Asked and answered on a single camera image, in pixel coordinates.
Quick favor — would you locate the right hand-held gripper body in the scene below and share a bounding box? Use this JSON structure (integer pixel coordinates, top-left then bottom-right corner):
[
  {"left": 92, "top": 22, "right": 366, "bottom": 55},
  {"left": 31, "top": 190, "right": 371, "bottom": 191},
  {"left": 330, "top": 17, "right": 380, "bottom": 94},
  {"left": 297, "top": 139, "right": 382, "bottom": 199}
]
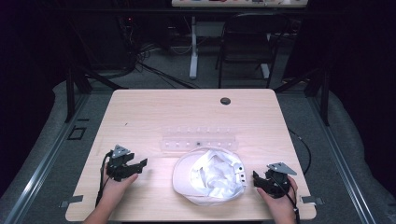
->
[{"left": 261, "top": 161, "right": 298, "bottom": 199}]

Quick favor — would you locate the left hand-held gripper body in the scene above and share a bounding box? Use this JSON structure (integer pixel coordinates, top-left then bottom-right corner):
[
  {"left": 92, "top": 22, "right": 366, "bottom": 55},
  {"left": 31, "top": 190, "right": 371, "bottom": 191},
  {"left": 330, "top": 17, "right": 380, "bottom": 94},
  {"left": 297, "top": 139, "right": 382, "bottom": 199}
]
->
[{"left": 106, "top": 144, "right": 136, "bottom": 183}]

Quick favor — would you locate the white cap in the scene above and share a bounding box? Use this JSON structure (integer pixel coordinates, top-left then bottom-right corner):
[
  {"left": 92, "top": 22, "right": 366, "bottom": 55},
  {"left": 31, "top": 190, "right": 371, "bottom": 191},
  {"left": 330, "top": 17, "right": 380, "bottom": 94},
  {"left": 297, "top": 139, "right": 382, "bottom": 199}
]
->
[{"left": 171, "top": 147, "right": 248, "bottom": 207}]

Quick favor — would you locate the person's right hand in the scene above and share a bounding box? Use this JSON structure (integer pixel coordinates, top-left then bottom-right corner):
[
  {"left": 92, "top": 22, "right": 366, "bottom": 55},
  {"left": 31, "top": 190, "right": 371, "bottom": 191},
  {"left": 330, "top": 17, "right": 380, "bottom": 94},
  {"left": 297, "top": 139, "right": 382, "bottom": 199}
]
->
[{"left": 256, "top": 175, "right": 299, "bottom": 222}]

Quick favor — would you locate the person's left hand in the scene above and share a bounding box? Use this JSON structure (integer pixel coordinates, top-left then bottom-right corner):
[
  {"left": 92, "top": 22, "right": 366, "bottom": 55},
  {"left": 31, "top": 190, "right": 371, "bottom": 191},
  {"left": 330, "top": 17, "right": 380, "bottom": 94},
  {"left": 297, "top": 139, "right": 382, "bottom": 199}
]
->
[{"left": 98, "top": 173, "right": 139, "bottom": 213}]

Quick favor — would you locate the clear plastic rack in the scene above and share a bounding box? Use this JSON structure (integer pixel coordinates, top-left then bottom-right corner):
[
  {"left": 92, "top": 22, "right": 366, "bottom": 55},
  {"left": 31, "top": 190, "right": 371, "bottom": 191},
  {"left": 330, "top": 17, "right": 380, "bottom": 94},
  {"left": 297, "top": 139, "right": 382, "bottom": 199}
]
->
[{"left": 160, "top": 125, "right": 239, "bottom": 154}]

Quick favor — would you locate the black metal stand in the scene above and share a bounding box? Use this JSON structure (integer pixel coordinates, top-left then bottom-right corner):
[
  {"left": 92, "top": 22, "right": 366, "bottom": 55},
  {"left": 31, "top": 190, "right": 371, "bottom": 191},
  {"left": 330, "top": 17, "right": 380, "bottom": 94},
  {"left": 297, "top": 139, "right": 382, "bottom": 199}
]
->
[
  {"left": 273, "top": 63, "right": 332, "bottom": 127},
  {"left": 64, "top": 61, "right": 129, "bottom": 124}
]

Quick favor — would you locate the white desk leg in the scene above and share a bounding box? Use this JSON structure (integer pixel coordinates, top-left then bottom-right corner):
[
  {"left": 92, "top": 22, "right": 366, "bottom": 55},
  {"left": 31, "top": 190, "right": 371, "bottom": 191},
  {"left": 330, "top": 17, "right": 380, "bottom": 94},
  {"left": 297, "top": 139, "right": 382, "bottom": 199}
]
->
[{"left": 189, "top": 15, "right": 200, "bottom": 80}]

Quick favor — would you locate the black chair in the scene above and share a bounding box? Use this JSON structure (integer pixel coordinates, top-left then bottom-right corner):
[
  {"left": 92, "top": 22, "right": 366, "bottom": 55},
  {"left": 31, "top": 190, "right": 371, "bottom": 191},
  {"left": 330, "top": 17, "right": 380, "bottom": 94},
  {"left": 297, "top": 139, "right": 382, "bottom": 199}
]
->
[{"left": 214, "top": 12, "right": 291, "bottom": 90}]

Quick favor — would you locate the background desk top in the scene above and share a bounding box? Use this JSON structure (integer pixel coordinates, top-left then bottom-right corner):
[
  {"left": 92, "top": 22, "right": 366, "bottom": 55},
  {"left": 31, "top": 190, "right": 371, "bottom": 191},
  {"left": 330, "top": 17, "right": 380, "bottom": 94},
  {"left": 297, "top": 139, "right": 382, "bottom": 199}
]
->
[{"left": 171, "top": 0, "right": 310, "bottom": 8}]

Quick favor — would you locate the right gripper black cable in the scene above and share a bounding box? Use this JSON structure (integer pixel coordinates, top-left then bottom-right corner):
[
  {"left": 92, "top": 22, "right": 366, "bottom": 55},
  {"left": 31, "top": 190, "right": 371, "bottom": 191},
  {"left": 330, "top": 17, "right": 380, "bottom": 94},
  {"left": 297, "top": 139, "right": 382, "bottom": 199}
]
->
[{"left": 270, "top": 175, "right": 302, "bottom": 224}]

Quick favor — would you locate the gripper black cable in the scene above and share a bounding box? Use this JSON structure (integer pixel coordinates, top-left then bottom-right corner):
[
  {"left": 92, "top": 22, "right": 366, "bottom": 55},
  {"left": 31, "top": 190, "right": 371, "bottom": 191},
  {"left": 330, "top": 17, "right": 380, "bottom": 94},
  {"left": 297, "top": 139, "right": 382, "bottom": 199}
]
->
[
  {"left": 94, "top": 150, "right": 114, "bottom": 209},
  {"left": 270, "top": 175, "right": 302, "bottom": 224}
]

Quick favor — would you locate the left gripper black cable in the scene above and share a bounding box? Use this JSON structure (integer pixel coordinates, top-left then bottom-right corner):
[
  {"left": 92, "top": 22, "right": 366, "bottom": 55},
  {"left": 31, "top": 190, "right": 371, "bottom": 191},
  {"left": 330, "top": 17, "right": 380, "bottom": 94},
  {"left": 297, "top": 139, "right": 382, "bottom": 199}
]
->
[{"left": 94, "top": 150, "right": 114, "bottom": 209}]

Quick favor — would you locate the grey table bracket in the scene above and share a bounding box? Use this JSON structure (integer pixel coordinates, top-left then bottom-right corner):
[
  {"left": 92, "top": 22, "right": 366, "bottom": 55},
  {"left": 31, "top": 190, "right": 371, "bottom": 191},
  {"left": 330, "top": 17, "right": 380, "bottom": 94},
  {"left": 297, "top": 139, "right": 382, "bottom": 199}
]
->
[
  {"left": 300, "top": 194, "right": 325, "bottom": 206},
  {"left": 58, "top": 194, "right": 85, "bottom": 209}
]

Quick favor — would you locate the black cable beside table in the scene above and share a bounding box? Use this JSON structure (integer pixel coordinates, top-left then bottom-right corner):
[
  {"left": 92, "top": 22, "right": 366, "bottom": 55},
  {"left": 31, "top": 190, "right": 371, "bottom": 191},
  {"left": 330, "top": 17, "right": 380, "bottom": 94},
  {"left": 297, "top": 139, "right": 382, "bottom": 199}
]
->
[{"left": 288, "top": 127, "right": 313, "bottom": 175}]

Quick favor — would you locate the bundle of floor cables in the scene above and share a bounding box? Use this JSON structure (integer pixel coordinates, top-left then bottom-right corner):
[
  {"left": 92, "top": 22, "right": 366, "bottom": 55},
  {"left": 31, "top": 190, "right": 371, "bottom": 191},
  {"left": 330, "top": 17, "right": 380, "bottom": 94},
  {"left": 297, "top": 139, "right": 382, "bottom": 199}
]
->
[{"left": 118, "top": 15, "right": 200, "bottom": 90}]

